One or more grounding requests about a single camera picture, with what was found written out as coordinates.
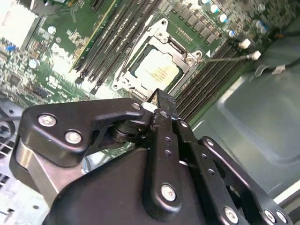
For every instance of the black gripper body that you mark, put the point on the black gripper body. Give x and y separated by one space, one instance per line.
100 199

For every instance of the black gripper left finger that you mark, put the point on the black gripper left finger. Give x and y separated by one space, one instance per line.
70 117

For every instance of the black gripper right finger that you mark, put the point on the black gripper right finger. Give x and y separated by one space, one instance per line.
199 150

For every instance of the silver CPU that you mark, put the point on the silver CPU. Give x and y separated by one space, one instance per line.
157 68

